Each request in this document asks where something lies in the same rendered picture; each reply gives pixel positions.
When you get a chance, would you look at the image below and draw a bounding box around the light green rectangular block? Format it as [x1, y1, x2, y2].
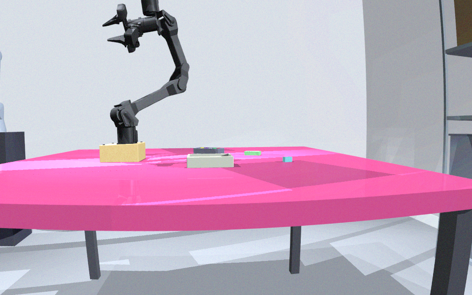
[244, 151, 261, 156]

